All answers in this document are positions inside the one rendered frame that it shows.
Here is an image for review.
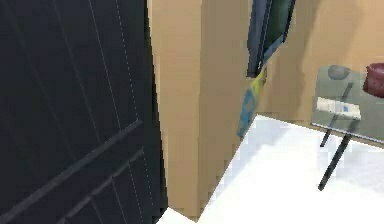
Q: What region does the glass table with black legs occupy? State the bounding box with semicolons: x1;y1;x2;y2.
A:
310;65;384;192

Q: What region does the grey bowl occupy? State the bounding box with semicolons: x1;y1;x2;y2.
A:
327;64;352;81

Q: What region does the dark red pot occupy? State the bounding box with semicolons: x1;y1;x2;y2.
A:
362;62;384;99

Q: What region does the blue and yellow wall picture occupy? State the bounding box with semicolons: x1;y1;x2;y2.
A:
236;65;268;138

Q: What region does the dark grey fridge handle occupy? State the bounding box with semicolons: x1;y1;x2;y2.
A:
0;119;144;218
54;148;145;224

